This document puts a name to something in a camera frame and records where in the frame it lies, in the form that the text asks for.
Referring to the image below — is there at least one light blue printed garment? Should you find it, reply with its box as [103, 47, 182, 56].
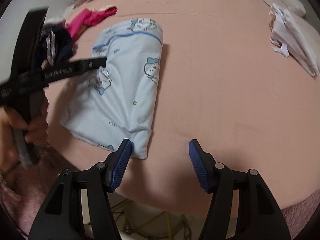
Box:
[60, 17, 164, 160]

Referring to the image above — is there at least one person's left forearm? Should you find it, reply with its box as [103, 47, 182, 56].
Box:
[0, 142, 60, 230]

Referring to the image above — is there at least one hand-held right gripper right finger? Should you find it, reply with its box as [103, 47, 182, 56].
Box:
[189, 140, 292, 240]

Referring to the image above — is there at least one dark navy clothes pile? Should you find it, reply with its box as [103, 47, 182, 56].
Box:
[35, 26, 75, 67]

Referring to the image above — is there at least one pile of clothes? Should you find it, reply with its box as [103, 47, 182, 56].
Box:
[62, 0, 83, 15]

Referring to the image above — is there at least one person's left hand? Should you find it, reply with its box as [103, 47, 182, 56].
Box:
[0, 97, 50, 173]

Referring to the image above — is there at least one white plush toy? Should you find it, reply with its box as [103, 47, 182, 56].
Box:
[280, 0, 307, 18]

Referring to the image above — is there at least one white folded garment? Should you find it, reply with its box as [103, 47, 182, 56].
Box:
[269, 3, 320, 78]

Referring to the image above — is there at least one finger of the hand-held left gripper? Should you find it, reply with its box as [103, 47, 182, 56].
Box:
[72, 56, 108, 77]

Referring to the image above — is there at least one gold wire stool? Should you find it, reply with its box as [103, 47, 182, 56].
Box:
[110, 196, 193, 238]

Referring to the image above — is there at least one magenta garment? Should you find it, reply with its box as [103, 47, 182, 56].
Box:
[65, 5, 118, 42]

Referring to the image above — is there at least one pink bed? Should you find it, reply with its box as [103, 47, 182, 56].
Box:
[45, 0, 320, 217]

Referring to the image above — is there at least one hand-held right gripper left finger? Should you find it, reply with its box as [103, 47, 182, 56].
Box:
[27, 139, 132, 240]

